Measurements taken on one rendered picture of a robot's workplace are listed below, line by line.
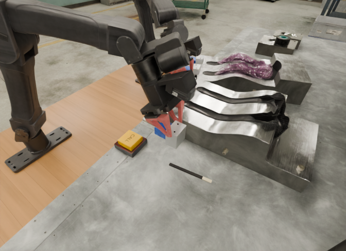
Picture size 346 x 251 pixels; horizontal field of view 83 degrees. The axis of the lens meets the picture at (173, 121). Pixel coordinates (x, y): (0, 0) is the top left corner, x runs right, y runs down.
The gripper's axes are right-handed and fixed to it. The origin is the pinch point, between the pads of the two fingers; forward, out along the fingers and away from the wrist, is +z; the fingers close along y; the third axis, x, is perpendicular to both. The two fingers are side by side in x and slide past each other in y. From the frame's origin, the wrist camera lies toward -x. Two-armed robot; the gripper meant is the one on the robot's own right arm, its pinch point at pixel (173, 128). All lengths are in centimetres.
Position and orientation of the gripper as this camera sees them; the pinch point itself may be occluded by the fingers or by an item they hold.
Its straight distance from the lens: 52.9
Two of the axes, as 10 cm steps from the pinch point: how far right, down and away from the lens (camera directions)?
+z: 3.8, 8.3, 4.2
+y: 5.4, -5.6, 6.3
